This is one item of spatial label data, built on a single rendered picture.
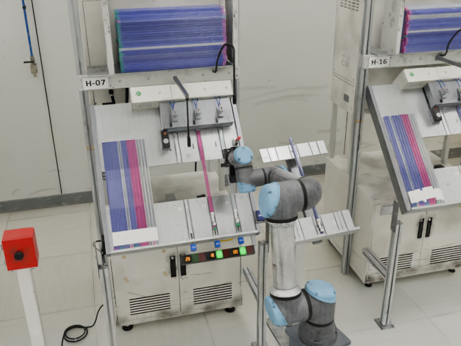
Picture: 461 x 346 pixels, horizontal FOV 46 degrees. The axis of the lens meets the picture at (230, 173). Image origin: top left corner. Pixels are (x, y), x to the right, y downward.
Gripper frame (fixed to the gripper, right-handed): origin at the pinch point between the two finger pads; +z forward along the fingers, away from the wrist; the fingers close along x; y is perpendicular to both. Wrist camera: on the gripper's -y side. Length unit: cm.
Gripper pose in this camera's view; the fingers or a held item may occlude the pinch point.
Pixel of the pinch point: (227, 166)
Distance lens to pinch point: 257.6
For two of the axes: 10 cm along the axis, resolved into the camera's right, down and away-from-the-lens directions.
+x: -9.7, 1.2, -2.3
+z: -2.2, 0.6, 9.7
